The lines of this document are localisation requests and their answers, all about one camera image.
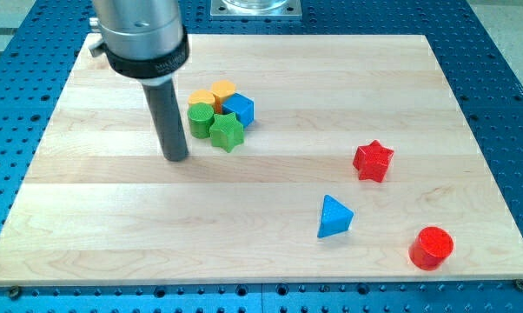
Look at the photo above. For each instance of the green cylinder block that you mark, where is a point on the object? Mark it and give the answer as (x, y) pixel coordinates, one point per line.
(201, 117)

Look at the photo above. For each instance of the blue cube block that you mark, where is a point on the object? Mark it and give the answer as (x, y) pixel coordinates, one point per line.
(243, 107)

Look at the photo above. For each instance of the blue triangle block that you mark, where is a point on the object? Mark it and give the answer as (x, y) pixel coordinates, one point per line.
(335, 217)

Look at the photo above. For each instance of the green star block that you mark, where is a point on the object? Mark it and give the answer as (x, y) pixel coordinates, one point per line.
(226, 132)

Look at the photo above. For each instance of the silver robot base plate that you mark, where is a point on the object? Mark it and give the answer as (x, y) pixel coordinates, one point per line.
(255, 8)

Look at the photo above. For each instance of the yellow hexagon block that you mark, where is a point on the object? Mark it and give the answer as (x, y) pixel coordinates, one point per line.
(222, 90)

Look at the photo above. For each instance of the wooden board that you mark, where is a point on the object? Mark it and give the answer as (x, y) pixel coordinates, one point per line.
(100, 205)

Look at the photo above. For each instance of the yellow cylinder block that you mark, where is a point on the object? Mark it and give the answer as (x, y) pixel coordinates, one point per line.
(202, 96)

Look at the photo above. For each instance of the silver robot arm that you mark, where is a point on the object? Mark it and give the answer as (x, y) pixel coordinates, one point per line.
(142, 39)

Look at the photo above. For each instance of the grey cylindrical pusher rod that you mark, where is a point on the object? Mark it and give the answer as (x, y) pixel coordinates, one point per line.
(164, 109)

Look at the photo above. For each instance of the blue perforated table plate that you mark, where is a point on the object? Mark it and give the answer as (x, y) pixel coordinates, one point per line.
(36, 64)

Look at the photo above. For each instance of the red star block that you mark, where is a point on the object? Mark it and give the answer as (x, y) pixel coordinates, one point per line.
(372, 161)

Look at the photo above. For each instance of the red cylinder block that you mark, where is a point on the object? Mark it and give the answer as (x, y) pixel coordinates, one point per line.
(431, 248)

